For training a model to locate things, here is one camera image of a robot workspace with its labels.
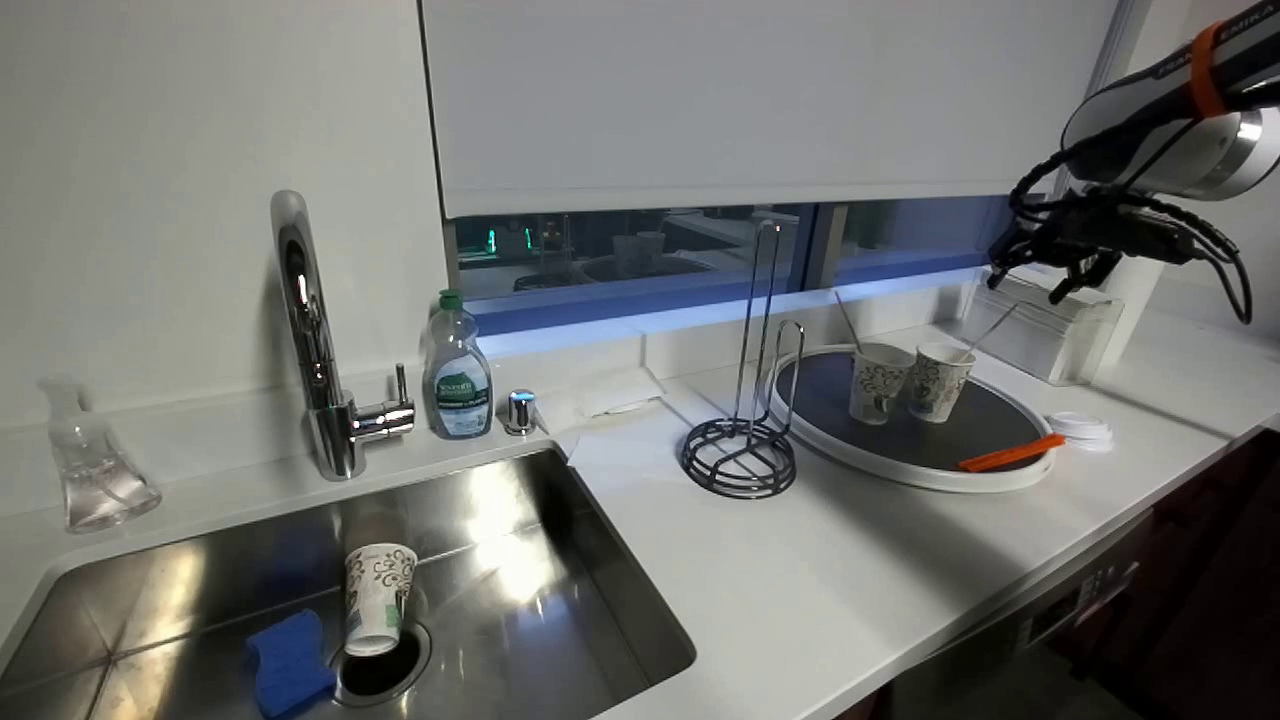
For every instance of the white roller blind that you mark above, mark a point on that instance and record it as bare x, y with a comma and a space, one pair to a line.
580, 106

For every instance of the black wire paper towel holder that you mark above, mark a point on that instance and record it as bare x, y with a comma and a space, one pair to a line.
746, 454

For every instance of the stainless steel sink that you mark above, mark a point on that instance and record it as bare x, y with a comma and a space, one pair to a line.
525, 605

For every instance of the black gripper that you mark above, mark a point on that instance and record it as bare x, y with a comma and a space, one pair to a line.
1086, 238

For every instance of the blue sponge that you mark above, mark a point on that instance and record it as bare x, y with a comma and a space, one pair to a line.
288, 671

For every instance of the white napkin box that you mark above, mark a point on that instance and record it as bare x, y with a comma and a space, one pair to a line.
1029, 330

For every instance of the paper cup in sink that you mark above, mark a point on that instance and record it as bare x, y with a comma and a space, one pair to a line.
378, 596

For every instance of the small chrome knob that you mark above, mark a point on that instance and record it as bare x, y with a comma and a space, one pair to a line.
516, 414

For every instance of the clear glass carafe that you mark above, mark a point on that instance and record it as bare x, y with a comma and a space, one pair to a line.
96, 478

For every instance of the patterned paper cup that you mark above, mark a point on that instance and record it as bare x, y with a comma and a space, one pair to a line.
879, 378
937, 378

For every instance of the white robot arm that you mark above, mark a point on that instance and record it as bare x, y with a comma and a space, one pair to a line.
1203, 126

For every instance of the orange stick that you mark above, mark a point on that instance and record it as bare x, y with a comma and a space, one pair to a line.
1007, 456

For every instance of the chrome faucet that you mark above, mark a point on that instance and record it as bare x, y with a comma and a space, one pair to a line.
334, 426

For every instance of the round black white tray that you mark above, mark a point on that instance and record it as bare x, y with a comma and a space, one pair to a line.
808, 393

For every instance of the green dish soap bottle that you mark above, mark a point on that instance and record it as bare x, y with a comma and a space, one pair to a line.
459, 378

